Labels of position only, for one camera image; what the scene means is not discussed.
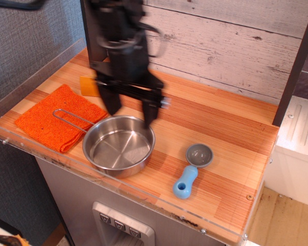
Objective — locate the dark upright post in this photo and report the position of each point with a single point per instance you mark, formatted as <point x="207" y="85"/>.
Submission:
<point x="96" y="53"/>
<point x="292" y="80"/>

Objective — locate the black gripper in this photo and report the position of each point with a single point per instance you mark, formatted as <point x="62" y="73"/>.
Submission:
<point x="127" y="73"/>

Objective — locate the orange cloth at bottom left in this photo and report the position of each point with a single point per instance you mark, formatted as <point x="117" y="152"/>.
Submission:
<point x="14" y="240"/>

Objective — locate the silver dispenser button panel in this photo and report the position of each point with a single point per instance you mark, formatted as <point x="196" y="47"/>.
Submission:
<point x="116" y="228"/>

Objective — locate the yellow cheese wedge block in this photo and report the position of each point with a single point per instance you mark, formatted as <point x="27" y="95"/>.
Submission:
<point x="88" y="86"/>

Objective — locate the dark left upright post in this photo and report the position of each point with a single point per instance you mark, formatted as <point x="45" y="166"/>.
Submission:
<point x="96" y="53"/>

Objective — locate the dark right upright post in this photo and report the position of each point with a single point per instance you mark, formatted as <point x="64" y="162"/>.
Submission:
<point x="292" y="80"/>

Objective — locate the blue spoon with grey bowl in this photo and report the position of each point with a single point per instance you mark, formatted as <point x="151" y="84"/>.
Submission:
<point x="198" y="156"/>

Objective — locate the steel pan with wire handle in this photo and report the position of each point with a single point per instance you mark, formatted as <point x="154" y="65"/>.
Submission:
<point x="119" y="146"/>

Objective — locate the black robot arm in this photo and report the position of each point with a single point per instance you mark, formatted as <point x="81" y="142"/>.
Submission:
<point x="123" y="36"/>

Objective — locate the grey toy kitchen cabinet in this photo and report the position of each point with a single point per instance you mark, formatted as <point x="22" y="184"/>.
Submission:
<point x="75" y="194"/>

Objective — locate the clear acrylic guard rail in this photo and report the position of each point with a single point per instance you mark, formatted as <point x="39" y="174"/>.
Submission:
<point x="238" y="130"/>

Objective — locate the orange towel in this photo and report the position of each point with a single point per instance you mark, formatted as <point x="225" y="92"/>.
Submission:
<point x="59" y="120"/>

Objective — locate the white cabinet at right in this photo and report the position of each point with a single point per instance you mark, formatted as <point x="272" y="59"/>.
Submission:
<point x="287" y="172"/>

